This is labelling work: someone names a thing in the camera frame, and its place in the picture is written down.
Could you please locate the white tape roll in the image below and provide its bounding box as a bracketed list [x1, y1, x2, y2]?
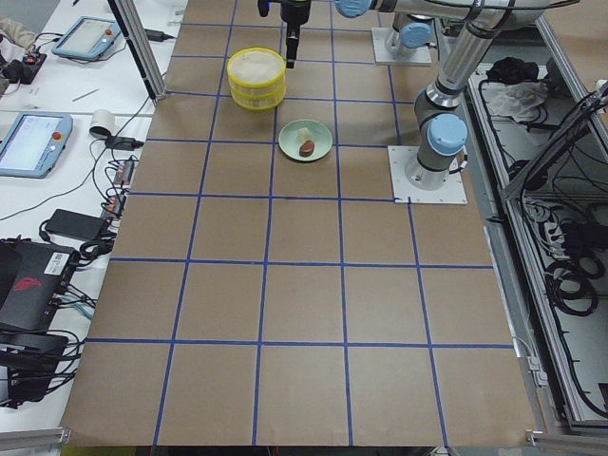
[89, 109, 116, 139]

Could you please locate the white bun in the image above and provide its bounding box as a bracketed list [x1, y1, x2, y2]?
[295, 127, 313, 144]

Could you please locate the lower blue teach pendant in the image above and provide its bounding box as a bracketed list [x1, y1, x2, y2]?
[1, 111, 73, 179]

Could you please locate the blue teach pendant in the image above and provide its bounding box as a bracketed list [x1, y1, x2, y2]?
[51, 16, 122, 62]
[1, 111, 73, 179]

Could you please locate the black laptop red logo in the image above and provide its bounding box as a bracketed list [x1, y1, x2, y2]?
[1, 240, 77, 331]

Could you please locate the black small adapter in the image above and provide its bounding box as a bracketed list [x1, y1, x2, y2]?
[104, 136, 144, 151]

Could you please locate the upper blue teach pendant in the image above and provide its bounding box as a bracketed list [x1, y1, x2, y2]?
[51, 16, 122, 62]

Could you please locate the aluminium frame post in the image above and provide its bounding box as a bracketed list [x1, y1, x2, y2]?
[107, 0, 166, 104]

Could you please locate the brown bun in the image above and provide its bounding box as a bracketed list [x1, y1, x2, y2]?
[298, 140, 315, 158]

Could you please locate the black cloth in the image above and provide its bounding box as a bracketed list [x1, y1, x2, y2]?
[486, 57, 539, 85]

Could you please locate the black power brick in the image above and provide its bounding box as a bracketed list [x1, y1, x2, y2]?
[46, 209, 108, 240]

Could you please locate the white crumpled cloth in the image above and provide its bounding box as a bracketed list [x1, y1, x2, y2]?
[487, 82, 548, 123]

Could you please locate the black device bottom left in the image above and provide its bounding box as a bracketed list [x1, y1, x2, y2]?
[1, 332, 68, 409]

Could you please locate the light green plate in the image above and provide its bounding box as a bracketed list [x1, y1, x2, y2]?
[278, 120, 333, 162]

